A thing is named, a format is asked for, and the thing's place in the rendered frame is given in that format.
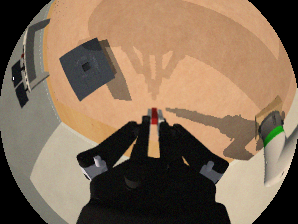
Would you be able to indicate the dark grey square panel with hole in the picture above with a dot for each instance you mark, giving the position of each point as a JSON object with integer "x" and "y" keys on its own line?
{"x": 86, "y": 68}

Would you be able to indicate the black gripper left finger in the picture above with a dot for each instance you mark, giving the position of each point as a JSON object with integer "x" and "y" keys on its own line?
{"x": 105, "y": 155}

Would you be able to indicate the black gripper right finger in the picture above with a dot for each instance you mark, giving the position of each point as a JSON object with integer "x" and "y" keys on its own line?
{"x": 198, "y": 156}

